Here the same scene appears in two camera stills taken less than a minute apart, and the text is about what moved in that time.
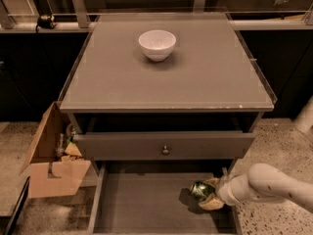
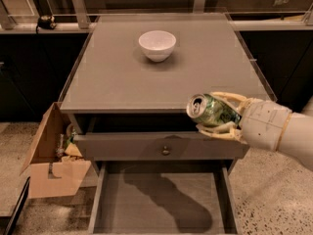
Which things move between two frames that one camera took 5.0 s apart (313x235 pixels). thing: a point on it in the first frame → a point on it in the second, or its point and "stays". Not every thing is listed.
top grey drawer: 188,146 stays
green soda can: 202,190 → 210,111
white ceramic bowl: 156,44 stays
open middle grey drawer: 154,198 stays
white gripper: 225,190 → 264,122
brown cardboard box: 49,175 stays
